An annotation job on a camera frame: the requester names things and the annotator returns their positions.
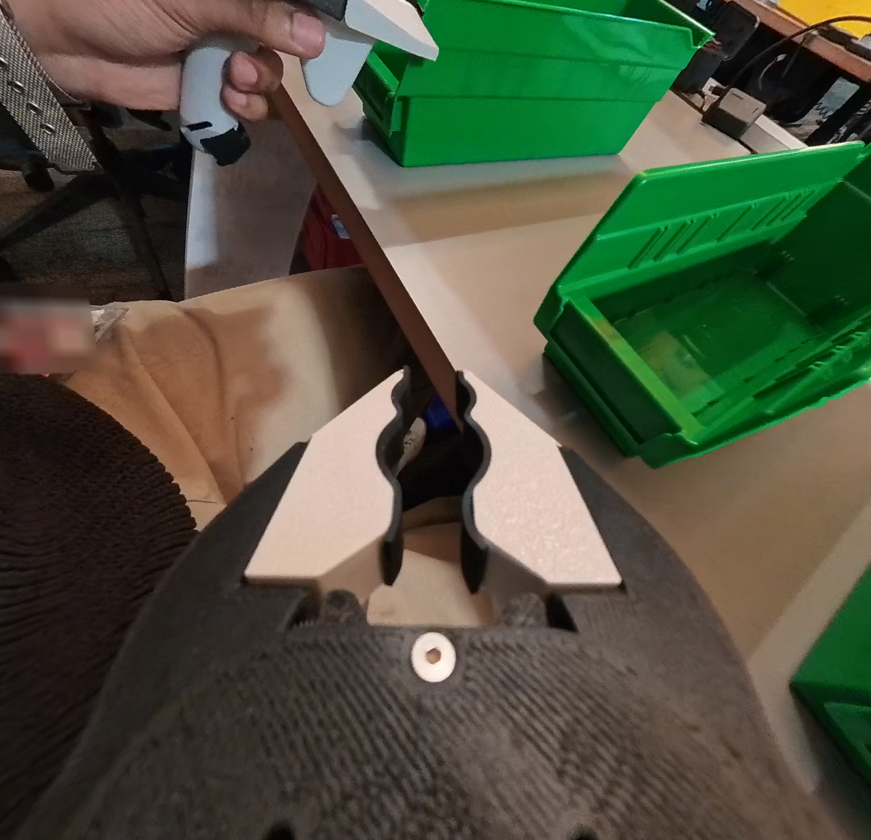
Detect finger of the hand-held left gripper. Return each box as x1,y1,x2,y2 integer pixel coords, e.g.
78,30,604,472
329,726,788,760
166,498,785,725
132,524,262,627
301,0,441,107

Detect person's left hand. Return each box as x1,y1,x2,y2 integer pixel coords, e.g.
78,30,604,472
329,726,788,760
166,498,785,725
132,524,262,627
0,0,328,123

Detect black power adapter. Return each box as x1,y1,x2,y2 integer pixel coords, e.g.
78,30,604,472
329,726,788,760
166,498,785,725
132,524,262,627
704,88,764,141

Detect person's dark sweater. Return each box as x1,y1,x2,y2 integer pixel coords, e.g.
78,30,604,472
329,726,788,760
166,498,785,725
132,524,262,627
0,373,200,814

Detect grey desk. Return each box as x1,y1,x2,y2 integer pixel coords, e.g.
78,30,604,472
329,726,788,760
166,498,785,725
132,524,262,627
269,37,871,814

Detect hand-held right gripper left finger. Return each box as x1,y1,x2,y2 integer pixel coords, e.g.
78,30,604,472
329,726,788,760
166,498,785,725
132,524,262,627
244,368,414,599

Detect black office chair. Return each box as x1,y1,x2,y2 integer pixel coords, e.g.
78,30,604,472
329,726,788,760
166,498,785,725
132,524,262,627
0,101,190,296

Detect grey desk side panel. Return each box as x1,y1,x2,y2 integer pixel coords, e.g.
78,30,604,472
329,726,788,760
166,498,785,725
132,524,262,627
185,115,311,300

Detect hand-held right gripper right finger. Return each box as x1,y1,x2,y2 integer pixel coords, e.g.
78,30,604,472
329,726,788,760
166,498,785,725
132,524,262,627
456,369,623,603

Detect long wooden workbench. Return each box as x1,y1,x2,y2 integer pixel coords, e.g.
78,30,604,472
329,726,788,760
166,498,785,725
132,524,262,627
670,0,871,83

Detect person's beige trousers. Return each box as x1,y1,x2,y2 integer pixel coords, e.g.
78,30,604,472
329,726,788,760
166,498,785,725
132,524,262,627
64,267,498,626

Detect grey studded wrist cuff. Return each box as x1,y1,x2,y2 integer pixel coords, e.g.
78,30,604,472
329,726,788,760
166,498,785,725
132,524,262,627
0,0,98,174

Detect red storage box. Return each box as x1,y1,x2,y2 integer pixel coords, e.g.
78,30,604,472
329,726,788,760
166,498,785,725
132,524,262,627
299,188,368,272

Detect person's white shoe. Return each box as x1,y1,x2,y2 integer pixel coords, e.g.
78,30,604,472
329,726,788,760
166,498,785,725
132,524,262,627
401,418,431,475

